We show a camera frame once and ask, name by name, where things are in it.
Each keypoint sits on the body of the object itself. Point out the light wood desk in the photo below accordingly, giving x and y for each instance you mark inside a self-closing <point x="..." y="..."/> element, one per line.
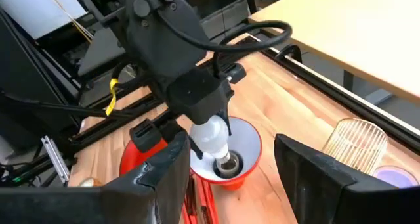
<point x="344" y="30"/>

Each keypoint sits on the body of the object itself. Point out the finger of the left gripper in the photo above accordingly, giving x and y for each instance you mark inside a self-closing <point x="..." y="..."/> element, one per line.
<point x="226" y="122"/>
<point x="196" y="150"/>

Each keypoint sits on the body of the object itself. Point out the red desk lamp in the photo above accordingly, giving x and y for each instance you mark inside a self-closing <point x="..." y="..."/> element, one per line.
<point x="243" y="142"/>

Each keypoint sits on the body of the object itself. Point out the silver metal bracket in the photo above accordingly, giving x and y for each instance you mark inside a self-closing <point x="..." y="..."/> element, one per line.
<point x="55" y="158"/>

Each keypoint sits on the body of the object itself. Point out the black aluminium table frame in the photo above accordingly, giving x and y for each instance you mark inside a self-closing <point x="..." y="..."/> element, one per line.
<point x="315" y="79"/>

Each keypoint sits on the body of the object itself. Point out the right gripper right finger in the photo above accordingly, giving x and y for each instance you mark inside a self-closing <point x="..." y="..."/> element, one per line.
<point x="328" y="204"/>

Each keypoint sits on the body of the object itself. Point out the blue bottle cap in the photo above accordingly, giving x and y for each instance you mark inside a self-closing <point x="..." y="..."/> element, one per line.
<point x="393" y="177"/>

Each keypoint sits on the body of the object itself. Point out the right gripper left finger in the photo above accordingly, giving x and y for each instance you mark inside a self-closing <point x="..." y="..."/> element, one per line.
<point x="98" y="207"/>

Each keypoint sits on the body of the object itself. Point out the white lightbulb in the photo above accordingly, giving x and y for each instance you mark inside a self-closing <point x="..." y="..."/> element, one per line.
<point x="210" y="135"/>

